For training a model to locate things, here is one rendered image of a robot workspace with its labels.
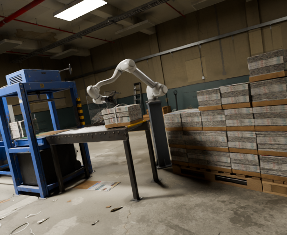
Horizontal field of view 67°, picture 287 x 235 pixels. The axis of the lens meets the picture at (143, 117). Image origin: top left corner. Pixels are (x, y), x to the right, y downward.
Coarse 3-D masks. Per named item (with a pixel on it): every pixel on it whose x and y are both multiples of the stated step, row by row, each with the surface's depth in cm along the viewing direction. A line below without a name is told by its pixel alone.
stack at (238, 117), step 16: (176, 112) 284; (192, 112) 253; (208, 112) 237; (224, 112) 224; (240, 112) 211; (176, 144) 282; (192, 144) 262; (208, 144) 245; (224, 144) 230; (240, 144) 216; (256, 144) 204; (176, 160) 288; (192, 160) 266; (208, 160) 249; (224, 160) 233; (240, 160) 219; (256, 160) 207; (192, 176) 271; (208, 176) 253; (240, 176) 222
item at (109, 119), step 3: (111, 108) 252; (102, 111) 259; (105, 111) 257; (108, 111) 255; (111, 111) 257; (102, 114) 259; (105, 114) 258; (108, 114) 256; (111, 114) 253; (105, 117) 259; (108, 117) 257; (111, 117) 254; (105, 120) 260; (108, 120) 257; (111, 120) 255; (114, 120) 253; (105, 123) 260; (108, 123) 258; (111, 123) 256
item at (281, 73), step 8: (280, 72) 178; (256, 80) 194; (256, 104) 197; (264, 104) 192; (272, 104) 188; (256, 128) 201; (264, 128) 196; (272, 128) 191; (280, 128) 186; (264, 152) 200; (272, 152) 195; (280, 152) 190; (264, 176) 204; (272, 176) 199; (280, 176) 193
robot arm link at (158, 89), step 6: (126, 60) 274; (132, 60) 273; (120, 66) 283; (126, 66) 273; (132, 66) 273; (132, 72) 282; (138, 72) 285; (144, 78) 291; (150, 84) 297; (156, 84) 300; (162, 84) 304; (156, 90) 301; (162, 90) 299; (156, 96) 315
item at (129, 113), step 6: (120, 108) 246; (126, 108) 242; (132, 108) 250; (138, 108) 262; (120, 114) 247; (126, 114) 243; (132, 114) 248; (138, 114) 260; (120, 120) 250; (126, 120) 245; (132, 120) 247; (120, 126) 252
